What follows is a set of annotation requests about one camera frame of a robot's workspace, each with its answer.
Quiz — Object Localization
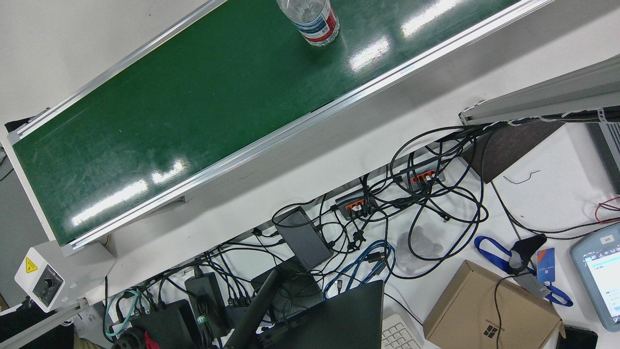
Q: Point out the clear plastic bag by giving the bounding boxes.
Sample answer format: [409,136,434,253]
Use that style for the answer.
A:
[396,225,444,274]

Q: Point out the black box device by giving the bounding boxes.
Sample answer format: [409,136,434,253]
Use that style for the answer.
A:
[131,299,202,349]

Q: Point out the looped black cable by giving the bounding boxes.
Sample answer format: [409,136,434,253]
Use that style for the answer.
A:
[390,125,490,280]

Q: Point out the long aluminium profile beam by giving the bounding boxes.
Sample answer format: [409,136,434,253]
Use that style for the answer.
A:
[459,54,620,126]

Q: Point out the thin grey wire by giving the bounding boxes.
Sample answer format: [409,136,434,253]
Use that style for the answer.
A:
[504,170,541,185]

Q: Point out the green conveyor belt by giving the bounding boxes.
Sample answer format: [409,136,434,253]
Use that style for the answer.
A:
[1,0,555,256]

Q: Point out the grey teach pendant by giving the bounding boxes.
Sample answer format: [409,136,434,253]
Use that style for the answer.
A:
[570,223,620,333]

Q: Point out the white keyboard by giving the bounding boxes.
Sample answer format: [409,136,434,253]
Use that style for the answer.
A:
[381,314,427,349]

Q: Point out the black phone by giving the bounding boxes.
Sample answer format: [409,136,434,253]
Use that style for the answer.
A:
[556,326,599,349]

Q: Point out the thin black cable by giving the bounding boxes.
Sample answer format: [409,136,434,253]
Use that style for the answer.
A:
[493,274,520,349]

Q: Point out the black flat device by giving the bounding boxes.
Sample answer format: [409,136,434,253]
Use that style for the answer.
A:
[250,257,324,320]

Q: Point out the grey docking station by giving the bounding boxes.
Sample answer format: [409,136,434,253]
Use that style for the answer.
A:
[275,206,334,272]

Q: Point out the grey badge holder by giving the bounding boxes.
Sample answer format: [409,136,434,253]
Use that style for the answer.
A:
[513,273,552,299]

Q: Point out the white conveyor control box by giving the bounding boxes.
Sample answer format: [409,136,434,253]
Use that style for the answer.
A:
[15,241,116,313]

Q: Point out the black laptop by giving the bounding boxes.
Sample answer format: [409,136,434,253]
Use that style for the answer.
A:
[262,280,385,349]

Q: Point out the red wire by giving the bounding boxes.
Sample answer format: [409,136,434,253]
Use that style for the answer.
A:
[595,196,620,224]

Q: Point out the black pendant cable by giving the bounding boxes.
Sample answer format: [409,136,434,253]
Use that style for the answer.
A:
[489,179,620,240]

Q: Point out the black hub orange ports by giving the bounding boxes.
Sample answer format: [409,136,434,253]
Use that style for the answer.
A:
[335,190,379,220]
[395,155,446,192]

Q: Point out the grey vented device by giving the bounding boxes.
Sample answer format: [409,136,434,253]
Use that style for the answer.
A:
[586,122,620,194]

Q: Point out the black pouch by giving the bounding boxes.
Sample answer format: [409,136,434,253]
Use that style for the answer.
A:
[508,234,548,274]

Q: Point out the blue lanyard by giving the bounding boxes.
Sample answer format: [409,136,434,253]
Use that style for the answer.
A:
[475,236,574,307]

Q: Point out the brown cardboard box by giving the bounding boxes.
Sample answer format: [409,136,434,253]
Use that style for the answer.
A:
[423,260,566,349]

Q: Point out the dark brown panel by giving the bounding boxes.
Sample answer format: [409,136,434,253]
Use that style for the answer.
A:
[460,121,565,184]

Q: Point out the blue cable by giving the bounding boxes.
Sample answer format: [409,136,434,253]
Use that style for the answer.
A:
[322,240,396,299]

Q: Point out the clear water bottle red cap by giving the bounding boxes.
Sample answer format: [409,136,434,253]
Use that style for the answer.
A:
[276,0,341,47]

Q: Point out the teal cable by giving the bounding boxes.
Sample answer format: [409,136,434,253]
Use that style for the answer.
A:
[104,289,151,337]

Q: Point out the black power adapter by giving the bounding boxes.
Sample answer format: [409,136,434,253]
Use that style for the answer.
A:
[185,272,231,337]

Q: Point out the blue card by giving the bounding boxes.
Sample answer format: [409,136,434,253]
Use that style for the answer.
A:
[537,248,556,284]

